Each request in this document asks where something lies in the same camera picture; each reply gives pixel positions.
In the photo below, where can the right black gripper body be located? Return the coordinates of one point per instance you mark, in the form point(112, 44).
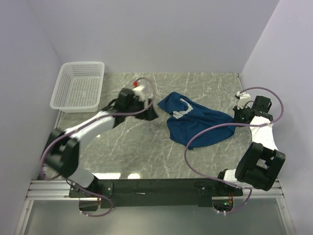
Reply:
point(240, 115)

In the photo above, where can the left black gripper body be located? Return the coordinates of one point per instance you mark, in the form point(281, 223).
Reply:
point(137, 106)

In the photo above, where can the blue printed t-shirt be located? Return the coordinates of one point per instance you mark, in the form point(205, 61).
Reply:
point(188, 118)

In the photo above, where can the white perforated plastic basket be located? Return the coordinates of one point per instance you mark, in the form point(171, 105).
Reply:
point(78, 87)

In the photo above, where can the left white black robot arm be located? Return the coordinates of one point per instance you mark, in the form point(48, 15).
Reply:
point(63, 148)

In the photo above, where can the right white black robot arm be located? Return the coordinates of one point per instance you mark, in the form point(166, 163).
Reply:
point(262, 162)

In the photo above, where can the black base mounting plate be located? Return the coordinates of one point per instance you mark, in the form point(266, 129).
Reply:
point(162, 192)

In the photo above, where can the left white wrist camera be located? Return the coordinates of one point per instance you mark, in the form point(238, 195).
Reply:
point(140, 91)

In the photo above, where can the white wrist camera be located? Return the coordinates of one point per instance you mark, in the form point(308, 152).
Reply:
point(140, 91)
point(243, 99)

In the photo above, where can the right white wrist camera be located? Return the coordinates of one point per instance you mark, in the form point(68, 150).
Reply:
point(243, 99)

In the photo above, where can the aluminium extrusion rail frame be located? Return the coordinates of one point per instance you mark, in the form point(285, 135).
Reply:
point(59, 189)

